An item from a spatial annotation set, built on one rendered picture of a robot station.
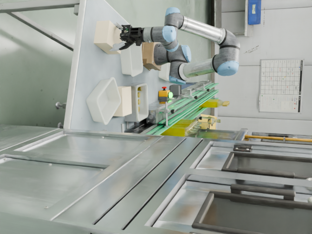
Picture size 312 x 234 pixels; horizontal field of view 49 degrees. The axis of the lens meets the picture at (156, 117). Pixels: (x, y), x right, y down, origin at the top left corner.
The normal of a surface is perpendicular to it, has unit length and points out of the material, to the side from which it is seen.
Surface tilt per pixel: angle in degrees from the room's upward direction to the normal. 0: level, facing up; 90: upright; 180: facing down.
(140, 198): 90
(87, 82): 0
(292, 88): 90
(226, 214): 90
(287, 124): 90
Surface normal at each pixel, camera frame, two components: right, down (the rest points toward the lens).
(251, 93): -0.36, 0.20
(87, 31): 0.93, 0.04
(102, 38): -0.34, -0.18
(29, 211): -0.03, -0.98
